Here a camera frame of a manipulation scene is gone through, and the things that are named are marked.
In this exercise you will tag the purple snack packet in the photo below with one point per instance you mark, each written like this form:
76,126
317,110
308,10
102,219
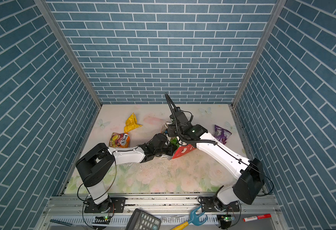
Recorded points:
221,134

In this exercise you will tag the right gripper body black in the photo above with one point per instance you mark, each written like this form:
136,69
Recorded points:
173,131

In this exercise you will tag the yellow snack packet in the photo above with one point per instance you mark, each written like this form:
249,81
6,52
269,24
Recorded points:
131,123

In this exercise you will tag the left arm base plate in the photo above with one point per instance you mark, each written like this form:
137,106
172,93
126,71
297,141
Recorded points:
110,205

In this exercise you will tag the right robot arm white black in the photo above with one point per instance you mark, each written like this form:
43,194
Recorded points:
249,177

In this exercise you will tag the red white paper gift bag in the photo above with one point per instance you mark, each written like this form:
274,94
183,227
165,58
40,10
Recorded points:
182,150

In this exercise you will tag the black calculator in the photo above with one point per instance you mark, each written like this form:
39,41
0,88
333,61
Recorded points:
141,220

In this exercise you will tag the blue yellow clamp tool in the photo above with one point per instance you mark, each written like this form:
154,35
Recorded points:
193,219

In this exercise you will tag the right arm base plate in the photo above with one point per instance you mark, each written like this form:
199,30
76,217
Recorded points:
213,204

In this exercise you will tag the red white marker pen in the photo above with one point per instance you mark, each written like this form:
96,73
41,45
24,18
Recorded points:
258,217

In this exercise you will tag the green snack packet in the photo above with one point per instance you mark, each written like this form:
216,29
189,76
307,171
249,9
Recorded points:
174,141

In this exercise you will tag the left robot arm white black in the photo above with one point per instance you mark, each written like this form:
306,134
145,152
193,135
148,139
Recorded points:
95,164

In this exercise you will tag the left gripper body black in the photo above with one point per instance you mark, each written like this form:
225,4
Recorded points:
169,149

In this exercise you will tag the orange colourful snack packet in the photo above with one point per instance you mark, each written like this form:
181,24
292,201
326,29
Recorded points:
119,140

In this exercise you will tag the aluminium front rail frame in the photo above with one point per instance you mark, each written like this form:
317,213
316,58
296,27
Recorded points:
67,213

